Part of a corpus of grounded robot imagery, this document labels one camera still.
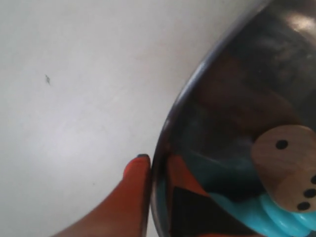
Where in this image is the turquoise bone toy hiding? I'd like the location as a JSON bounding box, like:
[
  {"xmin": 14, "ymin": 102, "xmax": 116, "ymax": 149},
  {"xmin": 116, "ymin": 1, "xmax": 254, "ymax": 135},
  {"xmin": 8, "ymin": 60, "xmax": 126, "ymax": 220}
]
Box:
[{"xmin": 256, "ymin": 194, "xmax": 316, "ymax": 237}]

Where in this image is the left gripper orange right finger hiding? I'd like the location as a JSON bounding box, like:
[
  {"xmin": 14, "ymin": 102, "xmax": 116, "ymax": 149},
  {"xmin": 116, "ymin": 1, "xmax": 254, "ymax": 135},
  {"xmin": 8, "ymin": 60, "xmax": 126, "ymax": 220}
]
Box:
[{"xmin": 166, "ymin": 155, "xmax": 260, "ymax": 237}]

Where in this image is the wooden die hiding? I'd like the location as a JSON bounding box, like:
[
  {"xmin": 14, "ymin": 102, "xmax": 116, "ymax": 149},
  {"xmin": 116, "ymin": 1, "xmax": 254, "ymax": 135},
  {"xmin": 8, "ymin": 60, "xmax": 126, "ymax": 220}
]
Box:
[{"xmin": 251, "ymin": 125, "xmax": 316, "ymax": 213}]

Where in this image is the stainless steel bowl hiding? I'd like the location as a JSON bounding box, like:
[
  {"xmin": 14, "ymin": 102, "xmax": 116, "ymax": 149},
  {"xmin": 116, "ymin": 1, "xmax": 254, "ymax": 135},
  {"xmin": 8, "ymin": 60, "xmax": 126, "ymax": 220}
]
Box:
[{"xmin": 151, "ymin": 0, "xmax": 316, "ymax": 237}]

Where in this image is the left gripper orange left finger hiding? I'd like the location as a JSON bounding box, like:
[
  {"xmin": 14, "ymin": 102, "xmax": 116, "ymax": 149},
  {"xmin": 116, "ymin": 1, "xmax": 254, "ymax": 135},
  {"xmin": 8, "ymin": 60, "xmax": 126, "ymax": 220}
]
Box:
[{"xmin": 55, "ymin": 154, "xmax": 151, "ymax": 237}]

